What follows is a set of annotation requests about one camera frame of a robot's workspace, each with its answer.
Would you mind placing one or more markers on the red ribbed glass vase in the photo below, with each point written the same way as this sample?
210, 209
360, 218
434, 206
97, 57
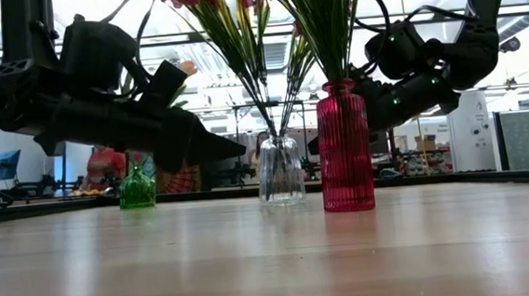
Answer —
345, 151

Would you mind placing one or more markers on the orange mandala tapestry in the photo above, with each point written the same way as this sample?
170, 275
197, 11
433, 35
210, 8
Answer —
180, 179

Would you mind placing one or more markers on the brown cardboard box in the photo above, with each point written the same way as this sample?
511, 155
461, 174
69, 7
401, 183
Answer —
427, 142

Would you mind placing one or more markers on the blue-lit monitor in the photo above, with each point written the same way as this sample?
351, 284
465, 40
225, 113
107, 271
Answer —
8, 165

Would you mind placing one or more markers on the black ceiling spotlight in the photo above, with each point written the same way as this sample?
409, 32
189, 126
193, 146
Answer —
510, 45

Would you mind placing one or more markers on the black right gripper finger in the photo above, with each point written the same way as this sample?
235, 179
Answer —
314, 145

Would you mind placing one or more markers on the black frame bar with lights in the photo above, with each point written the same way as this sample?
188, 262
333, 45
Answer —
516, 10

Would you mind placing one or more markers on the green ribbed glass vase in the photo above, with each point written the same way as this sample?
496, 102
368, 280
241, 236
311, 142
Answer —
137, 189

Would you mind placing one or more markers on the grey patterned panel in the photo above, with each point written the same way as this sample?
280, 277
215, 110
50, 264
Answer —
520, 137

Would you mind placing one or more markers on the black table frame rail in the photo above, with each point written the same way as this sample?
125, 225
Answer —
40, 210

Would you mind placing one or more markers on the clear ribbed glass vase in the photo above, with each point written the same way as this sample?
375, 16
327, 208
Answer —
281, 175

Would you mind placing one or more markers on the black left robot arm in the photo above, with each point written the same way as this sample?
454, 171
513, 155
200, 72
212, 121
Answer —
31, 80

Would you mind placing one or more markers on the white column with outlets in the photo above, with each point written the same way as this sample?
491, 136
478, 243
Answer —
471, 133

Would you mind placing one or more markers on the long white LED light strip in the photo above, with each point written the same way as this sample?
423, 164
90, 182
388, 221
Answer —
523, 9

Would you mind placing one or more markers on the white artificial tulip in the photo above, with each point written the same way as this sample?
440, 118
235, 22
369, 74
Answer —
189, 68

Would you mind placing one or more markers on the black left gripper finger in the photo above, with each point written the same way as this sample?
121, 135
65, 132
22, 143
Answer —
217, 144

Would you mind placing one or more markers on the person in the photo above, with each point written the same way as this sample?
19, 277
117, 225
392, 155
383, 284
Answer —
257, 150
104, 166

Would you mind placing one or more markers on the red poppy flower bunch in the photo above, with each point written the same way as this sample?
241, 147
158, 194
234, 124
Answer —
218, 25

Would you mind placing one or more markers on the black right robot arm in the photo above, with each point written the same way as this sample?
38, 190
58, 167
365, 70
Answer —
476, 44

